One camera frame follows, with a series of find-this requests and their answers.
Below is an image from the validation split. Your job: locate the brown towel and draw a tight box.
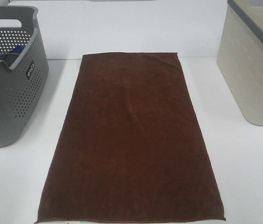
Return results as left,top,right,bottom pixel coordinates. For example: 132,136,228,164
37,52,224,223

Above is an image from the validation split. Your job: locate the grey perforated plastic basket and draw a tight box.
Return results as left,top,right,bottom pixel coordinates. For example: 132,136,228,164
0,6,49,147

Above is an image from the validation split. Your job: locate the beige plastic basket grey rim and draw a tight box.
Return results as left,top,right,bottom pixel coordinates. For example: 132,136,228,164
217,0,263,126

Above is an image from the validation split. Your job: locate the blue cloth in basket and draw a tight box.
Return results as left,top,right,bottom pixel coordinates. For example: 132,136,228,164
0,45,25,67

